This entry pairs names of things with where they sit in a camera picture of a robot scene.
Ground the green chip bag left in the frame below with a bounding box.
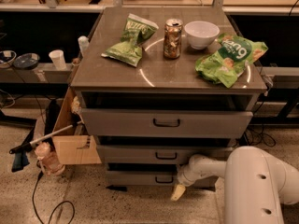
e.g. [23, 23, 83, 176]
[102, 13, 159, 67]

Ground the black floor cable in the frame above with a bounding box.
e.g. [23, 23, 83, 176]
[32, 171, 76, 224]

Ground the white paper cup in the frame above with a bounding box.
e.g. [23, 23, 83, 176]
[49, 49, 66, 70]

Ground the white bowl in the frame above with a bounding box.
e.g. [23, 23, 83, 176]
[184, 21, 220, 49]

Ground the grey middle drawer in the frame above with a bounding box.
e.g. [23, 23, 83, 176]
[97, 145, 233, 164]

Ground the dark blue plate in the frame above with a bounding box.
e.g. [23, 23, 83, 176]
[13, 53, 39, 70]

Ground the small bowl far left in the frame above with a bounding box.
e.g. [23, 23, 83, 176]
[0, 50, 17, 69]

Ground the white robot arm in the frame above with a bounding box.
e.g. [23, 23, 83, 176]
[171, 146, 299, 224]

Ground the grey drawer cabinet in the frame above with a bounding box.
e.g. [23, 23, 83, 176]
[71, 7, 265, 174]

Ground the grey bottom drawer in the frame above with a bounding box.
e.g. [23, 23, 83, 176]
[105, 170, 219, 189]

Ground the metallic soda can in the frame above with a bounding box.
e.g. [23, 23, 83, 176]
[164, 19, 183, 59]

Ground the grey top drawer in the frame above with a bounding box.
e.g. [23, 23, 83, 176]
[82, 108, 252, 138]

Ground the clear plastic bottle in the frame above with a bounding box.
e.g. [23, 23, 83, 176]
[35, 142, 65, 175]

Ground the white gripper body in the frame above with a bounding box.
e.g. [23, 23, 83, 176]
[177, 165, 196, 187]

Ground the blue cloth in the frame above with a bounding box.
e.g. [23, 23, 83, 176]
[11, 151, 30, 173]

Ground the grey drawer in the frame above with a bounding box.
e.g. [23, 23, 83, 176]
[105, 170, 219, 189]
[82, 108, 252, 138]
[97, 145, 233, 164]

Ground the grabber stick tool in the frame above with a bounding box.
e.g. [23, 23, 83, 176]
[9, 121, 83, 154]

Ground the green snack bag right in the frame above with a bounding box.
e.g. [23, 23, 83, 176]
[195, 34, 268, 88]

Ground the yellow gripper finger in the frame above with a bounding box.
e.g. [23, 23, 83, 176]
[171, 184, 186, 202]

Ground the white plastic bottle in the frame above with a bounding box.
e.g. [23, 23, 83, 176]
[78, 35, 89, 56]

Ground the cardboard box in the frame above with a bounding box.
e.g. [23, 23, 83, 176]
[52, 88, 101, 165]

